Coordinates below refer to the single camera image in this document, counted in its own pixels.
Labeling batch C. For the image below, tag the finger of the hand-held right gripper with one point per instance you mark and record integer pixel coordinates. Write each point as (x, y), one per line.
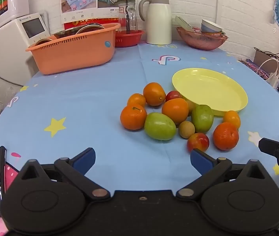
(268, 146)

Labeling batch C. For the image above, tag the large oval orange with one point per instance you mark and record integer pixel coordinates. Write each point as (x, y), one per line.
(154, 94)

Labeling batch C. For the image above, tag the dark red apple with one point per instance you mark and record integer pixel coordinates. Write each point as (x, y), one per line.
(173, 95)

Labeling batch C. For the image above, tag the white appliance with screen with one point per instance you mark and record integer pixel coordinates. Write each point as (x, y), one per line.
(4, 54)

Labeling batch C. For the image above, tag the yellow plastic plate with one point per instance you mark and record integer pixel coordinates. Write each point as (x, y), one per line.
(210, 88)

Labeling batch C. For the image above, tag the small brown round fruit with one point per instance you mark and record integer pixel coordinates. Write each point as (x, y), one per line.
(186, 129)
(191, 105)

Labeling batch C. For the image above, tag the small orange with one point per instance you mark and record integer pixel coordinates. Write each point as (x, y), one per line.
(136, 100)

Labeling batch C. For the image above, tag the red apple front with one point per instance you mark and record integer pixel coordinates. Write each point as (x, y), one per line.
(198, 142)

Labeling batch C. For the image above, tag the orange plastic basket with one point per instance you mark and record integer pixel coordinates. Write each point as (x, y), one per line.
(75, 51)

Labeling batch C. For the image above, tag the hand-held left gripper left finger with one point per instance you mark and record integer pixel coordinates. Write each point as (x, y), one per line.
(85, 157)

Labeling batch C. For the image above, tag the wall poster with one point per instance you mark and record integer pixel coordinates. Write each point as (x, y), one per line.
(97, 2)

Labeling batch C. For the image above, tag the red plastic basket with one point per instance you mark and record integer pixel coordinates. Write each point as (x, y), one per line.
(128, 39)

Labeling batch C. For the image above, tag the round orange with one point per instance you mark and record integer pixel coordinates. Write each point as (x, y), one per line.
(175, 110)
(225, 136)

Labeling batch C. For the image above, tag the white charger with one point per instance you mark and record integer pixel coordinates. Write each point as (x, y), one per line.
(273, 80)

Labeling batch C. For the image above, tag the blue and white bowl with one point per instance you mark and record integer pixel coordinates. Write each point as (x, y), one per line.
(210, 25)

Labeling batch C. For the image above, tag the pink glass bowl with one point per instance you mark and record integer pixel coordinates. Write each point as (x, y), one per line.
(200, 41)

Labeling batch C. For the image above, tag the white thermos jug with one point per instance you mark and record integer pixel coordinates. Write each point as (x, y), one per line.
(159, 22)

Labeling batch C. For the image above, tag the steel bowl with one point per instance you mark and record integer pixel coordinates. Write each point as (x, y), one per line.
(42, 41)
(64, 33)
(90, 27)

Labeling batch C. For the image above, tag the orange with dark stem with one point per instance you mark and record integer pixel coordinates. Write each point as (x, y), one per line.
(132, 118)

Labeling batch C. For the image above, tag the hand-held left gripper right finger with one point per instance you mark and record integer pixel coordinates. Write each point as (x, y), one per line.
(199, 158)

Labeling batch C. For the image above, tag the blue printed tablecloth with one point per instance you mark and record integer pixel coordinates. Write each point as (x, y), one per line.
(80, 103)

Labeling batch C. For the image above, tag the small yellow-orange citrus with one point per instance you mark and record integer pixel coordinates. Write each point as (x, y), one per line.
(232, 118)

